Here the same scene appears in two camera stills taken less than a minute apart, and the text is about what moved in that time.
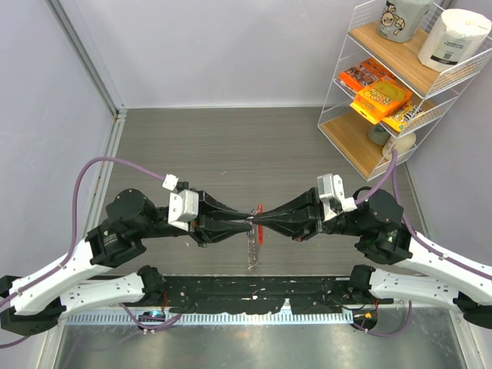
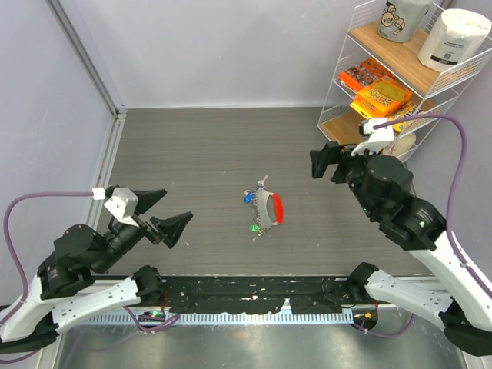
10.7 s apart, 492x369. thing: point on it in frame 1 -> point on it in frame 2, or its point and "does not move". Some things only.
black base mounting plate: [262, 294] does not move
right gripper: [295, 217] -> [330, 154]
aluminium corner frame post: [87, 59] does not move
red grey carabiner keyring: [260, 231] -> [261, 198]
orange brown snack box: [366, 73] does not move
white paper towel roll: [453, 39] does not move
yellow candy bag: [397, 120] does not move
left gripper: [210, 208] -> [171, 227]
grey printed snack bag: [400, 19] does not move
